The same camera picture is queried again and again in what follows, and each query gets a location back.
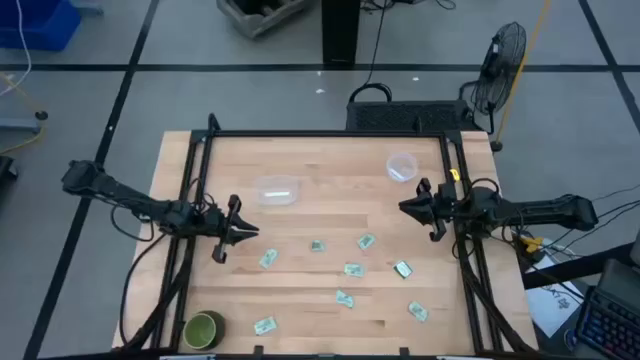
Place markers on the black flat case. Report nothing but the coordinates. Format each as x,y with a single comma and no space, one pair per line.
622,280

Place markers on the clear rectangular plastic container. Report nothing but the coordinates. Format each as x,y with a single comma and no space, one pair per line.
265,185

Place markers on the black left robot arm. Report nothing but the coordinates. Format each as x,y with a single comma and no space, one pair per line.
125,197

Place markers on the black floor fan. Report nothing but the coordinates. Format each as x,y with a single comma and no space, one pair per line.
500,65

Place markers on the gray cart base with caster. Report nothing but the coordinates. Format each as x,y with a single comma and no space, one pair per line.
20,125

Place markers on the gray plastic crate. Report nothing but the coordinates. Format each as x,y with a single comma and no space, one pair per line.
250,22

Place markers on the black perforated computer case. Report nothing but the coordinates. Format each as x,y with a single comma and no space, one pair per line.
405,116

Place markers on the black upright column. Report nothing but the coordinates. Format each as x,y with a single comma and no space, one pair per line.
340,30

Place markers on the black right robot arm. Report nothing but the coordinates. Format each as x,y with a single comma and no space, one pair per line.
550,211

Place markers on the black aluminium table frame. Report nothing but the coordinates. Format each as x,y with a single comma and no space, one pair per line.
325,133

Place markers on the blue plastic bin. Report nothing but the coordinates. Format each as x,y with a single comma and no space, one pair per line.
40,22

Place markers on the black backlit keyboard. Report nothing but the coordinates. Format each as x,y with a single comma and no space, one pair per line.
607,322

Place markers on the white paper sheet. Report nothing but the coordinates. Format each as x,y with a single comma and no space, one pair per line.
555,300

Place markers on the clear round plastic container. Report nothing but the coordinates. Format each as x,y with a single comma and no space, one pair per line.
407,162

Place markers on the yellow clamp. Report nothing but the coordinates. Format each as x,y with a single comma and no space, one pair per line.
531,244

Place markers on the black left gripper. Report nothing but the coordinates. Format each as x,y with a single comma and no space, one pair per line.
217,222

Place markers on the green printed packet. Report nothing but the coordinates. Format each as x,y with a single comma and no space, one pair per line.
354,270
366,241
418,311
318,245
345,298
268,258
265,325
402,269

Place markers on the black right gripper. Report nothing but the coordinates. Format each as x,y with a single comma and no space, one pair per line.
445,207

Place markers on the black metal beam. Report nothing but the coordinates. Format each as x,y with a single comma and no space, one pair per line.
575,267

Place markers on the yellow tag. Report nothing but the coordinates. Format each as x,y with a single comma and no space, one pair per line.
454,174

